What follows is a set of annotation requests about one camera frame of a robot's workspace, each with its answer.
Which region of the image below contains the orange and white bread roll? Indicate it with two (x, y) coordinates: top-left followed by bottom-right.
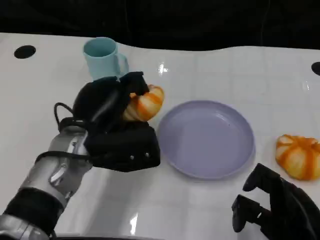
(122, 84), (165, 123)
(275, 134), (320, 181)

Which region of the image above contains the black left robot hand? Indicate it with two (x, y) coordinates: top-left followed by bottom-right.
(71, 71), (152, 134)

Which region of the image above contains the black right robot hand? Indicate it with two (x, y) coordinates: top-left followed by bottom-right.
(231, 162), (320, 240)

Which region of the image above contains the lilac plate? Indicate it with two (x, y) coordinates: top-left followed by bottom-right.
(157, 99), (256, 180)

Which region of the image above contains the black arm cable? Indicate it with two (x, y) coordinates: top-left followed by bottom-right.
(36, 102), (91, 163)

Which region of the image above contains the pale green mug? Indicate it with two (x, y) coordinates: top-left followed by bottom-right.
(82, 36), (130, 82)

